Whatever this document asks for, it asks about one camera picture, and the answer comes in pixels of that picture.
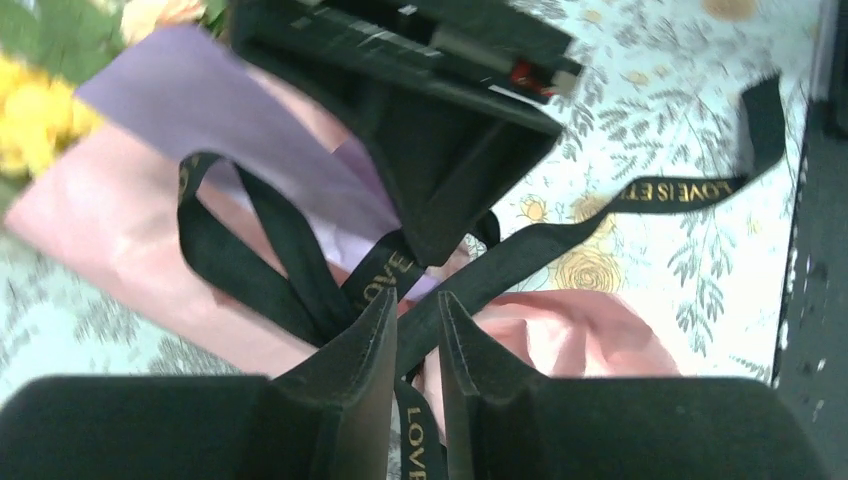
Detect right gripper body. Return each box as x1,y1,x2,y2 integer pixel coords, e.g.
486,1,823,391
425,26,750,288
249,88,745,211
228,1,583,132

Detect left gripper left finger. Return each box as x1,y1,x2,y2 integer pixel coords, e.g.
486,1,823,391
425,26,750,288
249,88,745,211
1,290,397,479

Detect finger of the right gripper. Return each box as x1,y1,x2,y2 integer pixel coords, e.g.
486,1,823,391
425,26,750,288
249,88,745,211
317,75,561,266

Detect yellow flower stem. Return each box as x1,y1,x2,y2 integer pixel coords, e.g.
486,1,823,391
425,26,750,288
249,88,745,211
1,54,102,178

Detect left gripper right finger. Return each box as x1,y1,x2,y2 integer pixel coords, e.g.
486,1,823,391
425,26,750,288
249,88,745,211
439,293,829,479

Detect pink white rose stems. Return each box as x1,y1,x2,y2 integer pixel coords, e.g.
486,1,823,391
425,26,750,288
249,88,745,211
1,0,228,87

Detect black strap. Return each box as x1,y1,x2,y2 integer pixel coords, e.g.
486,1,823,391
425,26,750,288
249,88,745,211
175,74,788,480

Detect floral table cloth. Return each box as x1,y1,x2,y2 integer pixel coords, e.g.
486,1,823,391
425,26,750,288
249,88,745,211
0,0,829,405

